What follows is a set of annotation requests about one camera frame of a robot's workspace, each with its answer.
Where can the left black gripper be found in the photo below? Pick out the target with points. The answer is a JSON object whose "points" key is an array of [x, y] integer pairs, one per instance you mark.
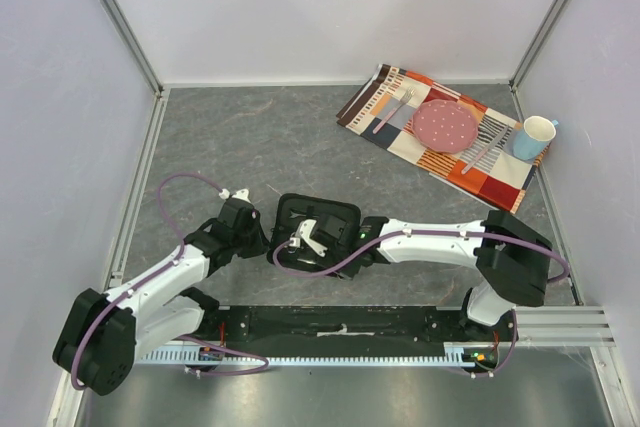
{"points": [[261, 243]]}

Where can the patchwork placemat cloth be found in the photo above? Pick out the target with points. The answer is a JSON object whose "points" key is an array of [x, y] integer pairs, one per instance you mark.
{"points": [[499, 179]]}

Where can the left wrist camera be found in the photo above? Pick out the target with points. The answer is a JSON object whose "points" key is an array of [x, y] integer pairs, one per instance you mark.
{"points": [[238, 198]]}

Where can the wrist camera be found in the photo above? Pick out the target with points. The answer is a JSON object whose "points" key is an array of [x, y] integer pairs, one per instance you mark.
{"points": [[302, 237], [238, 198]]}

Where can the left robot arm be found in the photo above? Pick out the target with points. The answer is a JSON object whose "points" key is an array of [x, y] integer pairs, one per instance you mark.
{"points": [[106, 333]]}

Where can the pink handled fork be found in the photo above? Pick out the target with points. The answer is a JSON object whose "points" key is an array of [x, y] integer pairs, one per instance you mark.
{"points": [[406, 98]]}

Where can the black zipper tool case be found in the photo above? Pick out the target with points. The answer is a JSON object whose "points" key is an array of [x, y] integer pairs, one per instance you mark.
{"points": [[291, 211]]}

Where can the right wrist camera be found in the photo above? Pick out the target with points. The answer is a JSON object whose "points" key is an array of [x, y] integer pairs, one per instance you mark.
{"points": [[302, 237]]}

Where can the pink dotted plate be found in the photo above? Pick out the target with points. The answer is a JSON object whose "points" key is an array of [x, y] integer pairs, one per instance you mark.
{"points": [[444, 126]]}

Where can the pink handled knife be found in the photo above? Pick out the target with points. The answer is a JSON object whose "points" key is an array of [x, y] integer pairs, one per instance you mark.
{"points": [[493, 143]]}

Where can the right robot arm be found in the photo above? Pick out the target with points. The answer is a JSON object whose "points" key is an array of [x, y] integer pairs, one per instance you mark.
{"points": [[512, 258]]}

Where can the blue white mug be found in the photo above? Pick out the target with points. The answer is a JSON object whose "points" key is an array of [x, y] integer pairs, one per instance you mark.
{"points": [[533, 137]]}

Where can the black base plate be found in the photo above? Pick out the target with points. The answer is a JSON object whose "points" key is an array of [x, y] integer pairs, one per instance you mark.
{"points": [[345, 331]]}

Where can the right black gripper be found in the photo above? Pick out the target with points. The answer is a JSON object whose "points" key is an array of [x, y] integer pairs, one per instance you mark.
{"points": [[341, 238]]}

